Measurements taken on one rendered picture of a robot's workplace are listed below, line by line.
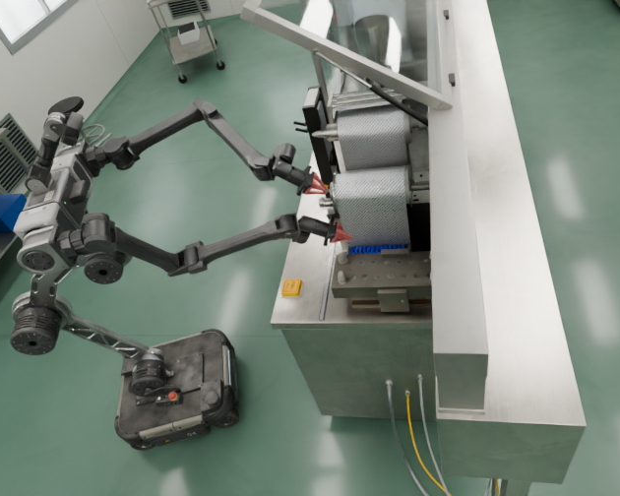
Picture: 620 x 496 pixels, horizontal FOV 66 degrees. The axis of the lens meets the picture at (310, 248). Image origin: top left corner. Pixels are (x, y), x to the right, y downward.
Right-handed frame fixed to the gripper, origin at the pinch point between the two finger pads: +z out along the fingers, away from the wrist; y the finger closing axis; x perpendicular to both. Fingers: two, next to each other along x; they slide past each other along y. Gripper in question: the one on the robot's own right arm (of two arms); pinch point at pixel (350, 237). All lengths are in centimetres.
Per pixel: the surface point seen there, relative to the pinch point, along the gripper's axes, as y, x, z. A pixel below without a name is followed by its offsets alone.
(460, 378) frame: 82, 60, 6
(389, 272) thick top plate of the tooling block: 13.4, 2.9, 14.7
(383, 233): 0.3, 7.2, 10.0
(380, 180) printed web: -3.5, 26.8, 0.8
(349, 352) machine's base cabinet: 26.1, -35.3, 14.7
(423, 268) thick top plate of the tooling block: 12.1, 8.7, 25.0
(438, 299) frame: 72, 66, 0
